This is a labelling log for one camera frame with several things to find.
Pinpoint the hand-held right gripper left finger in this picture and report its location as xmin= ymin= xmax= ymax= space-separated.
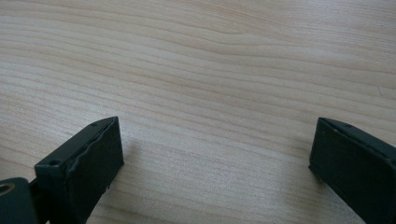
xmin=34 ymin=116 xmax=125 ymax=224

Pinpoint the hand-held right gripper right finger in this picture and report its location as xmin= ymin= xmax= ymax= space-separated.
xmin=308 ymin=117 xmax=396 ymax=224

